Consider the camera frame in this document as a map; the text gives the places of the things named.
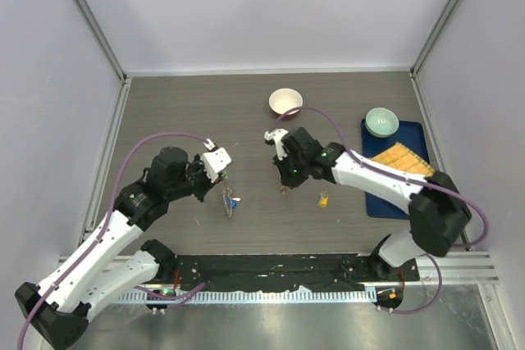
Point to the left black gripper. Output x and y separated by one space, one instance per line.
198 163

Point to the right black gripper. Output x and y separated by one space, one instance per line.
287 179

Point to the large metal keyring disc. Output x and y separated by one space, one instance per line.
227 194

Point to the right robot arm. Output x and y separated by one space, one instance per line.
437 214

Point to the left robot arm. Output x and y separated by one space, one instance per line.
61 306

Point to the yellow tag key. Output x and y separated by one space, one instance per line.
323 199

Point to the red white bowl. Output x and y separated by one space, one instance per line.
285 102

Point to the light green bowl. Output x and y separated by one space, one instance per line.
381 122

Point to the yellow woven mat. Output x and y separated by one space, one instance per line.
402 158

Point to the blue tray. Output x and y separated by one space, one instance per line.
410 134

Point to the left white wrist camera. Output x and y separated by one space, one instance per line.
215 160

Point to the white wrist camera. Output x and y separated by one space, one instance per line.
274 138
215 160

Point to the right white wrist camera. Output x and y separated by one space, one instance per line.
274 138

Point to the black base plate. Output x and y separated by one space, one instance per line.
277 273

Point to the white cable duct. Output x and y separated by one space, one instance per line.
299 296

